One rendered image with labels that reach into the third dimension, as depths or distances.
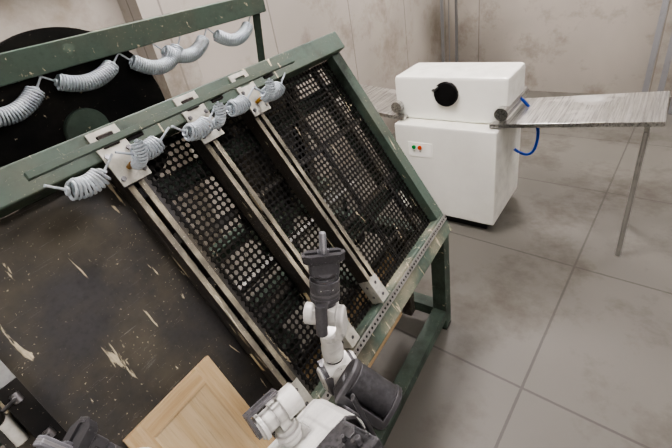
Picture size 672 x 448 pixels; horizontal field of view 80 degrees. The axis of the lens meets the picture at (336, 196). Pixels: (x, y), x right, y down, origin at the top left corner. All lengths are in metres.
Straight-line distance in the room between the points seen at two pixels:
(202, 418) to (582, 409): 2.03
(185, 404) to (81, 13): 2.62
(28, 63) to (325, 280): 1.33
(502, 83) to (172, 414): 2.90
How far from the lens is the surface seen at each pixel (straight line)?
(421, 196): 2.38
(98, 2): 3.41
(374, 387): 1.15
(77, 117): 1.97
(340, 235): 1.81
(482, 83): 3.40
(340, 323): 1.22
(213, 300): 1.47
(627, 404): 2.90
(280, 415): 1.05
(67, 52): 1.94
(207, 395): 1.51
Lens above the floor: 2.29
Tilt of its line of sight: 30 degrees down
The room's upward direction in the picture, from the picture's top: 11 degrees counter-clockwise
